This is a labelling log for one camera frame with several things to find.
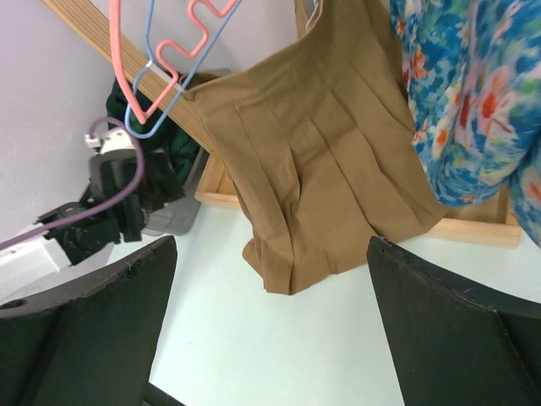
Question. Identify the tan brown skirt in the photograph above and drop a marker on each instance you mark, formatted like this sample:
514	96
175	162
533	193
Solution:
317	140

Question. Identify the wooden clothes rack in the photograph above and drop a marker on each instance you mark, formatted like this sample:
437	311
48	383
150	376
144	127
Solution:
487	223

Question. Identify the grey plastic bin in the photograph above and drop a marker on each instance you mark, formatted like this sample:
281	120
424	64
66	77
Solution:
177	217

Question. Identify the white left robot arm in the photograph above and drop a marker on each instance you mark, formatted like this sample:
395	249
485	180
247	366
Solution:
28	257

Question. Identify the blue floral garment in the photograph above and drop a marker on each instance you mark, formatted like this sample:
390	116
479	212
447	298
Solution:
472	74

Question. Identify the light blue wire hanger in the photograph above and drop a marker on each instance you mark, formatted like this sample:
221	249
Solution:
158	64

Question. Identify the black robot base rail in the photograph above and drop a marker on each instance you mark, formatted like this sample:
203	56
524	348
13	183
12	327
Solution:
154	396

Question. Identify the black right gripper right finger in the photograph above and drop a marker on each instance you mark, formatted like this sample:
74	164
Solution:
454	341

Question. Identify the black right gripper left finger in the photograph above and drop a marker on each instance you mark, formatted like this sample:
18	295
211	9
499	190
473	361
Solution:
92	340

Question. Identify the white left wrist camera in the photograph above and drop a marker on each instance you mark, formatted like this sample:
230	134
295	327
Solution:
115	139

